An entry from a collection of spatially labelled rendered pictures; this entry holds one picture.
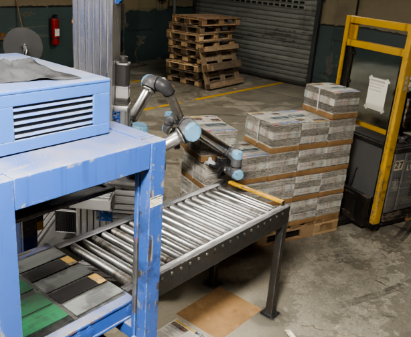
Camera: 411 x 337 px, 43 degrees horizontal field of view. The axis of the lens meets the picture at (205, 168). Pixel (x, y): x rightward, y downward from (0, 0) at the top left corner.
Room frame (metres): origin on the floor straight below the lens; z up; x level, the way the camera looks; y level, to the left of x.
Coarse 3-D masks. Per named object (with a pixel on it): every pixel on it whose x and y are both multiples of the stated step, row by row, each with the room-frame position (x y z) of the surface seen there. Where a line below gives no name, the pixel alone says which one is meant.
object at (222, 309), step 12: (216, 288) 3.19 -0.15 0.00; (204, 300) 3.04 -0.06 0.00; (216, 300) 3.05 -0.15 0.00; (228, 300) 3.06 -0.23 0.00; (240, 300) 3.07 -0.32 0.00; (180, 312) 2.88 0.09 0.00; (192, 312) 2.89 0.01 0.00; (204, 312) 2.90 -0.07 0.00; (216, 312) 2.91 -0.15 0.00; (228, 312) 2.92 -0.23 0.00; (240, 312) 2.93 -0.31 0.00; (252, 312) 2.94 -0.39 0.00; (204, 324) 2.78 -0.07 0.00; (216, 324) 2.79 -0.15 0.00; (228, 324) 2.79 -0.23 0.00; (240, 324) 2.80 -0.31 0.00; (216, 336) 2.67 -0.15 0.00
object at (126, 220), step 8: (216, 184) 3.22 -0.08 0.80; (224, 184) 3.25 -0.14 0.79; (192, 192) 3.05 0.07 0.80; (200, 192) 3.06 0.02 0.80; (176, 200) 2.91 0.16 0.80; (184, 200) 2.93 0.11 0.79; (168, 208) 2.82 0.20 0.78; (112, 224) 2.53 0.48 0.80; (120, 224) 2.54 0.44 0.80; (128, 224) 2.58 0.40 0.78; (88, 232) 2.42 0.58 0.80; (96, 232) 2.42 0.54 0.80; (72, 240) 2.32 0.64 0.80; (80, 240) 2.33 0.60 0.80; (88, 240) 2.37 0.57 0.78; (56, 248) 2.24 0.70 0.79; (64, 248) 2.25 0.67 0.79; (72, 256) 2.29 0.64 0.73
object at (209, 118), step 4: (188, 116) 3.84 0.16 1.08; (192, 116) 3.85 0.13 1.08; (196, 116) 3.86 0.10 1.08; (200, 116) 3.88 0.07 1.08; (204, 116) 3.89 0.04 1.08; (208, 116) 3.90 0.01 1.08; (212, 116) 3.92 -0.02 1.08; (216, 116) 3.93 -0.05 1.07; (196, 120) 3.79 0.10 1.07; (200, 120) 3.80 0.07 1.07; (204, 120) 3.81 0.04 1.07; (208, 120) 3.83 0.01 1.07; (212, 120) 3.84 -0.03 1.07; (216, 120) 3.85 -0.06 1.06; (220, 120) 3.86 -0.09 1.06
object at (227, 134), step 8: (208, 128) 3.62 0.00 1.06; (216, 128) 3.64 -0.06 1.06; (224, 128) 3.66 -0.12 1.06; (232, 128) 3.68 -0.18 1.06; (216, 136) 3.57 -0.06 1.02; (224, 136) 3.60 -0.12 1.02; (232, 136) 3.64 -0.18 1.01; (192, 144) 3.65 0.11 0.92; (200, 144) 3.54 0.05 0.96; (232, 144) 3.65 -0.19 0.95; (200, 152) 3.53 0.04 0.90; (208, 152) 3.55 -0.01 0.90; (216, 152) 3.59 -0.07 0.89
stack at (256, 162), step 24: (240, 144) 4.03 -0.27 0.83; (192, 168) 3.70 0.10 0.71; (216, 168) 3.58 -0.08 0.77; (264, 168) 3.81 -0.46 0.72; (288, 168) 3.94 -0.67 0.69; (312, 168) 4.08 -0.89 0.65; (240, 192) 3.70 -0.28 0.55; (264, 192) 3.83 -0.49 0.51; (288, 192) 3.96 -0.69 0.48; (312, 192) 4.09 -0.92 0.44; (312, 216) 4.12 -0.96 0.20; (264, 240) 3.86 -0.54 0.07; (288, 240) 3.99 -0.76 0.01
